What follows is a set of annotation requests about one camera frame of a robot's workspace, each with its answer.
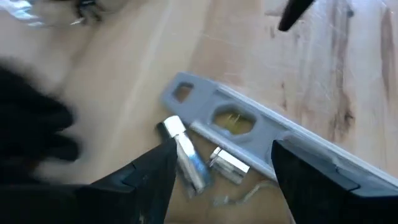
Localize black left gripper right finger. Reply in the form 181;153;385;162
271;139;398;224

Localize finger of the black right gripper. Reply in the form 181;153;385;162
277;0;315;32

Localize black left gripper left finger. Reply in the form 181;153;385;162
0;138;178;224

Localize long chrome socket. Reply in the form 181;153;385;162
160;114;213;196

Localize silver metal peg hook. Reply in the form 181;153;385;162
212;179;278;208

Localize black work glove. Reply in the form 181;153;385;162
0;58;82;187

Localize short chrome socket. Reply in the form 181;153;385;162
207;146;251;186

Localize white flat device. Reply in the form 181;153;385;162
159;71;398;191

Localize black C-clamp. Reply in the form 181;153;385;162
72;0;104;25

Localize clear safety glasses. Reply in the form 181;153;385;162
0;0;42;28

